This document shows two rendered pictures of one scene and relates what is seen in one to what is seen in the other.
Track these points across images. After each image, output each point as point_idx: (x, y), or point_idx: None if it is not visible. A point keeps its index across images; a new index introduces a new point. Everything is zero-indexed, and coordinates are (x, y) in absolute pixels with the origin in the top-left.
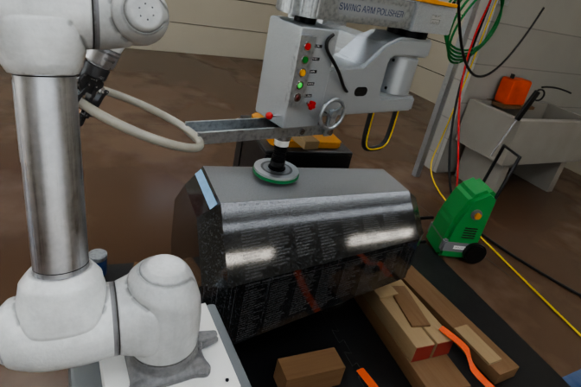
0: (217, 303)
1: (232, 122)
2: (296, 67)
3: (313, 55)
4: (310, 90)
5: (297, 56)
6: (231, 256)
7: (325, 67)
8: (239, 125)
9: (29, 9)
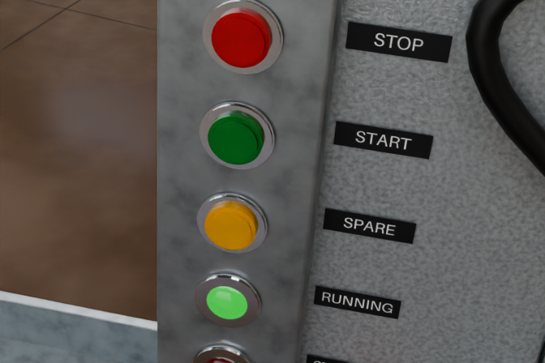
0: None
1: (62, 321)
2: (165, 180)
3: (361, 111)
4: (374, 343)
5: (161, 102)
6: None
7: (510, 220)
8: (109, 346)
9: None
